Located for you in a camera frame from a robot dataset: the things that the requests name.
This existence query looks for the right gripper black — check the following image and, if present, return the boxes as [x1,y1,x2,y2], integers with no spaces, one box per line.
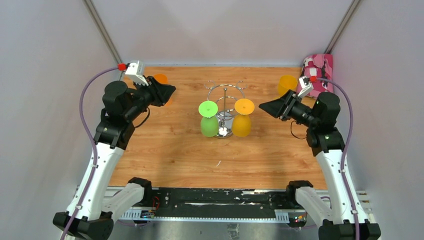
[258,89,319,129]

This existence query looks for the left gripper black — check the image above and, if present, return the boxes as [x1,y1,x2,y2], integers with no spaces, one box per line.
[124,75,176,121]

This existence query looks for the orange wine glass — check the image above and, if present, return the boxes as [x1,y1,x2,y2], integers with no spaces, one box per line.
[153,73,173,107]

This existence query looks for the yellow wine glass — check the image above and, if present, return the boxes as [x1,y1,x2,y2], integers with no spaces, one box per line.
[277,75,298,97]
[231,98,255,137]

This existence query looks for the yellow wine glass front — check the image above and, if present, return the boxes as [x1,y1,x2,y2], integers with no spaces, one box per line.
[231,98,255,137]

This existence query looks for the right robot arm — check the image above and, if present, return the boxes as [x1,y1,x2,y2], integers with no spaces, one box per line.
[259,90,381,240]

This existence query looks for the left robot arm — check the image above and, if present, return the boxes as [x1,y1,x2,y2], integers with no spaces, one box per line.
[52,76,176,240]

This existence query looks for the chrome wine glass rack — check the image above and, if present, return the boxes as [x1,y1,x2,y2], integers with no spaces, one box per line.
[203,80,248,139]

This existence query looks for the green wine glass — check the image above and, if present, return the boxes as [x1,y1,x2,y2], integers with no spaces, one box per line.
[198,100,219,137]

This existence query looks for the pink camouflage cloth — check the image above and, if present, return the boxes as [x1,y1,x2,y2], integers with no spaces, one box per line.
[300,53,334,99]

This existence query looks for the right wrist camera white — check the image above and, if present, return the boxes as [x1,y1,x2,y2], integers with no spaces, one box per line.
[297,76,314,99]

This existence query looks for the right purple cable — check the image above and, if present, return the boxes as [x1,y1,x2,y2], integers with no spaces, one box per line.
[309,76,362,240]

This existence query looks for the purple cable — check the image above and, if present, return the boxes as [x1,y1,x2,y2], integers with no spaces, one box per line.
[59,62,153,240]
[309,76,362,240]

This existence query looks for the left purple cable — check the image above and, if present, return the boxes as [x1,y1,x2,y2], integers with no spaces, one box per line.
[59,62,153,240]

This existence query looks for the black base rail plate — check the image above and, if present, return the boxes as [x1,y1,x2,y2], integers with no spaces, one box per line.
[140,187,319,220]

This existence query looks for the aluminium frame rail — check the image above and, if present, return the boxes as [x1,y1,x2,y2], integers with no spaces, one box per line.
[74,186,374,223]

